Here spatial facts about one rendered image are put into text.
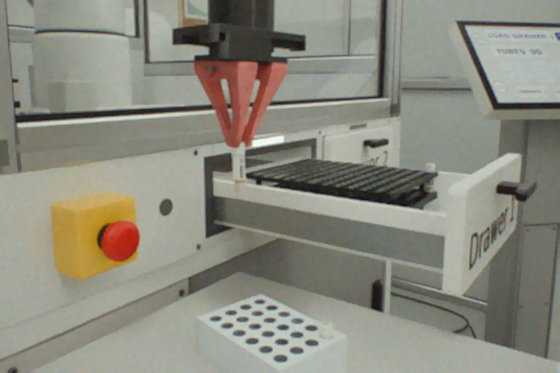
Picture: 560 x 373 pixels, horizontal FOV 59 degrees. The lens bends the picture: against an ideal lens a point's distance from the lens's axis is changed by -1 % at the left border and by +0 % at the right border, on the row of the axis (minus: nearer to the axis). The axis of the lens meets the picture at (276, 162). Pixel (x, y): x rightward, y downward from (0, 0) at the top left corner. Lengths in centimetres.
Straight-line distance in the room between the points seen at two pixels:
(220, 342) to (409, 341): 20
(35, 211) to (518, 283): 140
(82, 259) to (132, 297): 14
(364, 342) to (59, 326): 32
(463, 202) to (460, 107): 188
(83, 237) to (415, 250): 33
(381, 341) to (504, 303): 115
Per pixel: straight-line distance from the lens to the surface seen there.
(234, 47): 39
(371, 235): 56
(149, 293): 65
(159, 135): 61
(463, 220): 50
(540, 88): 147
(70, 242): 51
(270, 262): 85
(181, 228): 65
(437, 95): 240
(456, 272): 52
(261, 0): 42
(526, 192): 60
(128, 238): 50
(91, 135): 55
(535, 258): 166
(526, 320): 172
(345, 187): 61
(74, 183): 54
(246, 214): 65
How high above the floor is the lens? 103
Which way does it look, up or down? 9 degrees down
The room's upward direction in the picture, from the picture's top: straight up
